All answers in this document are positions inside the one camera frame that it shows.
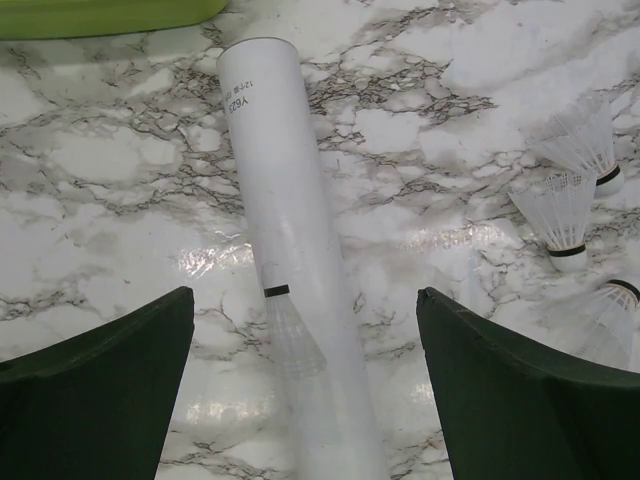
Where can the white shuttlecock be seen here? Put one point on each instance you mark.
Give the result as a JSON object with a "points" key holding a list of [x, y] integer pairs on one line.
{"points": [[600, 325], [557, 209], [580, 139]]}

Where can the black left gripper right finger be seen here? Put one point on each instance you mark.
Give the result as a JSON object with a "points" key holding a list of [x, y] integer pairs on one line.
{"points": [[513, 408]]}

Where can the green plastic basket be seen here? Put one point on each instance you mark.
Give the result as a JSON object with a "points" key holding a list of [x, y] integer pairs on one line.
{"points": [[55, 19]]}

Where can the white shuttlecock tube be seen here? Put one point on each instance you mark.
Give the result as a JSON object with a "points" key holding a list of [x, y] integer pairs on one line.
{"points": [[315, 344]]}

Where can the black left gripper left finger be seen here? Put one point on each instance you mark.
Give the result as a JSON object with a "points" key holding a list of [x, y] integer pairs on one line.
{"points": [[97, 405]]}

